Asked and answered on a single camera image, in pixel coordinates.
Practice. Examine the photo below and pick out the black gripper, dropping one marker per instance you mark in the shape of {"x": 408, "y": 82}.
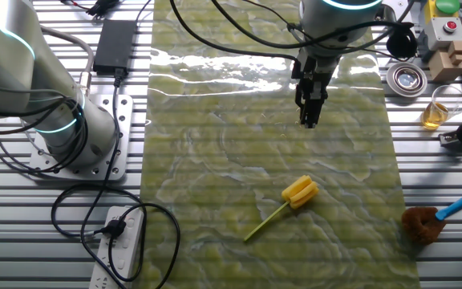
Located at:
{"x": 315, "y": 76}

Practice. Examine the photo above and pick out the grey emergency stop box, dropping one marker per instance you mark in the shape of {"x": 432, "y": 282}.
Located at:
{"x": 443, "y": 34}

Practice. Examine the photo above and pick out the yellow box green button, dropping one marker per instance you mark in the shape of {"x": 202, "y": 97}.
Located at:
{"x": 447, "y": 6}

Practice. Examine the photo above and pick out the wooden blocks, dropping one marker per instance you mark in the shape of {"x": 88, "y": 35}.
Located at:
{"x": 445, "y": 66}

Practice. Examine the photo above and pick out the black power adapter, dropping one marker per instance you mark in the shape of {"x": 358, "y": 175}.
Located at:
{"x": 114, "y": 46}

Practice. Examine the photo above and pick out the glass cup with yellow liquid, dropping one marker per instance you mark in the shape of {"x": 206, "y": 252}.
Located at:
{"x": 433, "y": 114}

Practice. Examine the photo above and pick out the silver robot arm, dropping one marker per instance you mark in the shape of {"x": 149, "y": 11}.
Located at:
{"x": 6, "y": 60}

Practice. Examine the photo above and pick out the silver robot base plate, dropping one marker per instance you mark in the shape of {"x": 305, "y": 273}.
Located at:
{"x": 126, "y": 120}

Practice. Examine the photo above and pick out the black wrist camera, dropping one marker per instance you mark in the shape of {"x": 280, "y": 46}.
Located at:
{"x": 401, "y": 42}

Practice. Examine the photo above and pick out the white power strip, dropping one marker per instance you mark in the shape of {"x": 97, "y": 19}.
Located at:
{"x": 128, "y": 247}

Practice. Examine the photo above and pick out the green marble pattern mat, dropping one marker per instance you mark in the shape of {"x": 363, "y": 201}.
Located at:
{"x": 235, "y": 160}

